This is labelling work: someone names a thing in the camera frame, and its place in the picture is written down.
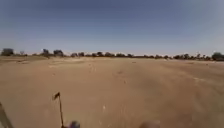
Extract row of trees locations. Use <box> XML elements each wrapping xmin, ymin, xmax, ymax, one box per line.
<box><xmin>0</xmin><ymin>47</ymin><xmax>224</xmax><ymax>62</ymax></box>

